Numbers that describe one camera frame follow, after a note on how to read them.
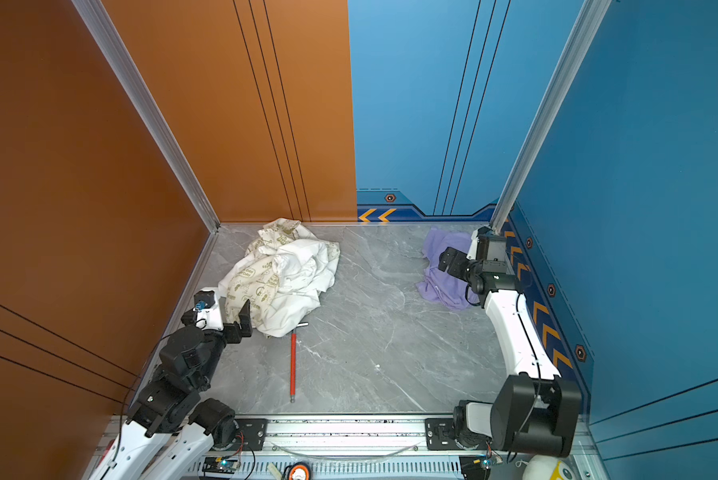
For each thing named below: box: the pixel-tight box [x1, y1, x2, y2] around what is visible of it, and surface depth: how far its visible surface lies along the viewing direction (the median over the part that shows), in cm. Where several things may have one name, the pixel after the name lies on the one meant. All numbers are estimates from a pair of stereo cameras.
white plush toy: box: [522, 454, 577, 480], surface depth 65 cm
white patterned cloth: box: [217, 218, 340, 337], surface depth 95 cm
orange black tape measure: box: [282, 461, 311, 480], surface depth 68 cm
